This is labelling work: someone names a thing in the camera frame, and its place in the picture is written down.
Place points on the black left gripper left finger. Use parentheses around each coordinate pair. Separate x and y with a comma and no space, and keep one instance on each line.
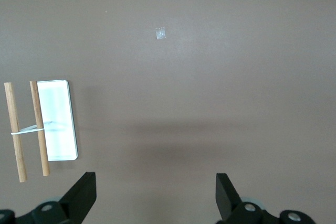
(68,205)

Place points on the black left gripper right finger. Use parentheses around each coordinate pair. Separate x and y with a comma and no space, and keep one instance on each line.
(236,211)

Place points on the white rubber band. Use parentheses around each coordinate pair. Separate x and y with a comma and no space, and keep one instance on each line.
(26,131)

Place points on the white rectangular tray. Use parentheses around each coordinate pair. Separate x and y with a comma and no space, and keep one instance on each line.
(56,108)

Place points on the wooden dowel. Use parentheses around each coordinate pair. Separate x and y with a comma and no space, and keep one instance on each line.
(12,108)
(37,108)

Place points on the clear tape piece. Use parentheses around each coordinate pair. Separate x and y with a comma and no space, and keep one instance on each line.
(161,33)

